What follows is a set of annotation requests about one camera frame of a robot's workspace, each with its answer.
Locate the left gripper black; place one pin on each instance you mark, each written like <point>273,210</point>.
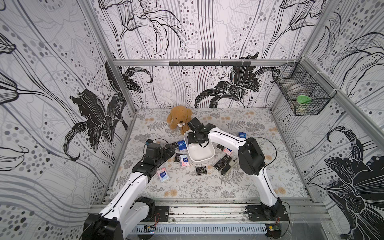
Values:
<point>164,151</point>

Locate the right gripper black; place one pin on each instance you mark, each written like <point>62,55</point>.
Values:
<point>196,126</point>

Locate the pink Tempo tissue pack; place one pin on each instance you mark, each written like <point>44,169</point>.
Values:
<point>184,161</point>

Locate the pink white Tempo pack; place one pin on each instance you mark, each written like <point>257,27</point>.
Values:
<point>228,151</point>

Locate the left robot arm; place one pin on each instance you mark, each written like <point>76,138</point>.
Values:
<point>127,209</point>

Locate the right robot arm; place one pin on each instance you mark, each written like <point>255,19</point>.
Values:
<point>250,156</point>

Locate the white plastic storage box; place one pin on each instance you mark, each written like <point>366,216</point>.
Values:
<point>198,154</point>

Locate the blue Tempo tissue pack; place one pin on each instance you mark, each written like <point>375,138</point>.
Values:
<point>182,145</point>

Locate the black Face tissue pack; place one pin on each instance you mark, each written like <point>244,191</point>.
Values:
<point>174,145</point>

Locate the white blue tissue pack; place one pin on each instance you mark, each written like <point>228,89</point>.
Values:
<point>163,175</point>

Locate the brown teddy bear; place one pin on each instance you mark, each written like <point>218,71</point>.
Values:
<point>179,117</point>

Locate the small black tissue pack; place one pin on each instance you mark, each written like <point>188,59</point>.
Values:
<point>220,147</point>

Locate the black long tissue pack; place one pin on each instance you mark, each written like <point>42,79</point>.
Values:
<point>222,162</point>

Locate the black square tissue pack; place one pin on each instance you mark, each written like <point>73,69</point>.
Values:
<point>200,171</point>

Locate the grey black stapler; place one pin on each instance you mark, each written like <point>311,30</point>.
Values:
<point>229,166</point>

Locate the green lidded cup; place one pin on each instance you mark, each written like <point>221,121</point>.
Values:
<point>302,103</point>

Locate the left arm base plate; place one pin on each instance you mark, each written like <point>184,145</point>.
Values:
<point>157,214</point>

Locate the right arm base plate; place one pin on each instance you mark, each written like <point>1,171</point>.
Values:
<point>260,213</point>

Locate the white slotted cable duct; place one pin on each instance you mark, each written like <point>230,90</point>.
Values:
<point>200,229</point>

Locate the black wire basket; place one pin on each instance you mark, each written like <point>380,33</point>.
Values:
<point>294,79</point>

